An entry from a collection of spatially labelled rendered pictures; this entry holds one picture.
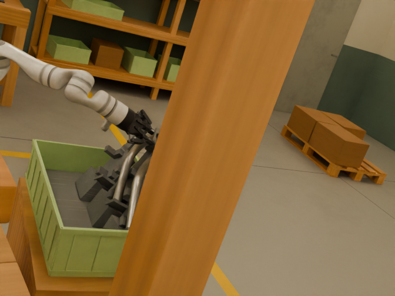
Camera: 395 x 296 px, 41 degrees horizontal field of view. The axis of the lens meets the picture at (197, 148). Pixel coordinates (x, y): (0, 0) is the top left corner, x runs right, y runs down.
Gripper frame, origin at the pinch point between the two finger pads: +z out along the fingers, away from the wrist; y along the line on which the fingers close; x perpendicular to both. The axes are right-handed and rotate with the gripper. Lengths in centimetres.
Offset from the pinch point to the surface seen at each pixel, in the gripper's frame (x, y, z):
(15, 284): -6, -64, -28
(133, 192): -1.3, -22.6, -1.0
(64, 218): 22.2, -32.0, -9.2
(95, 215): 17.5, -27.6, -1.3
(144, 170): -3.6, -14.7, -1.3
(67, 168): 46.2, -3.7, -4.8
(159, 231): -84, -68, -46
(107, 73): 337, 270, 120
